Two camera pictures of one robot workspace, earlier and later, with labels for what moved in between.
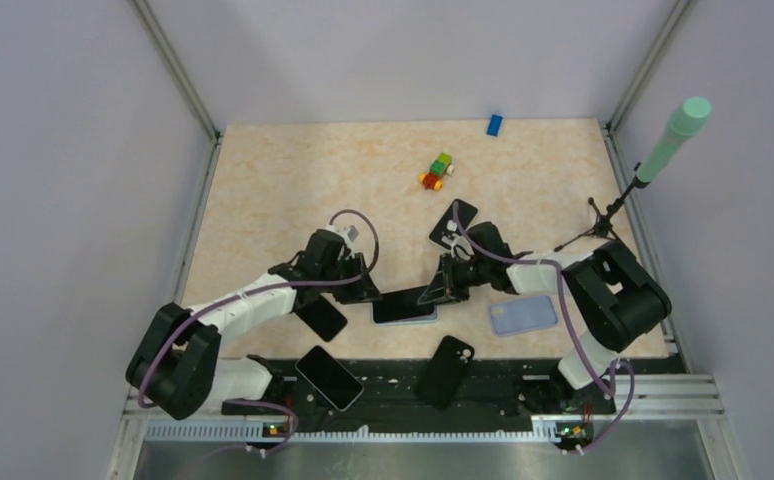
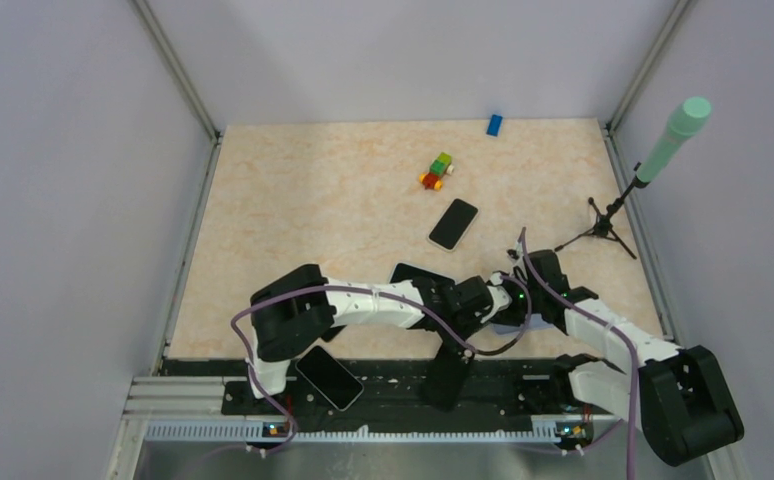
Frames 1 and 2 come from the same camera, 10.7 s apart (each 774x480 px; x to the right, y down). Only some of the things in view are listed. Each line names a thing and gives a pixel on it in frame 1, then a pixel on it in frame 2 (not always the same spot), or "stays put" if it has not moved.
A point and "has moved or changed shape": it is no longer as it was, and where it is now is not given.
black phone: [466, 213] stays put
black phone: [401, 305] has moved or changed shape
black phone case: [447, 370] stays put
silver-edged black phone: [329, 377] stays put
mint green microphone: [684, 123] stays put
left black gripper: [359, 292] to [474, 320]
